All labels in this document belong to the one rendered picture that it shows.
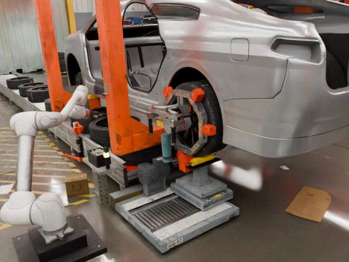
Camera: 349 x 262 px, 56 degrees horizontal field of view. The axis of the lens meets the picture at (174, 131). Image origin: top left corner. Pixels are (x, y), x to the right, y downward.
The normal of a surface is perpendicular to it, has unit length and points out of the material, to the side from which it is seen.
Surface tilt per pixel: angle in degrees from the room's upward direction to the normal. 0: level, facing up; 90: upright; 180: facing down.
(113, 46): 90
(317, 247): 0
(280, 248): 0
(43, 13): 90
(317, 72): 89
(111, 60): 90
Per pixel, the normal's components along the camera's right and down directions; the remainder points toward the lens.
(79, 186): 0.26, 0.29
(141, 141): 0.58, 0.22
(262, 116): -0.80, 0.22
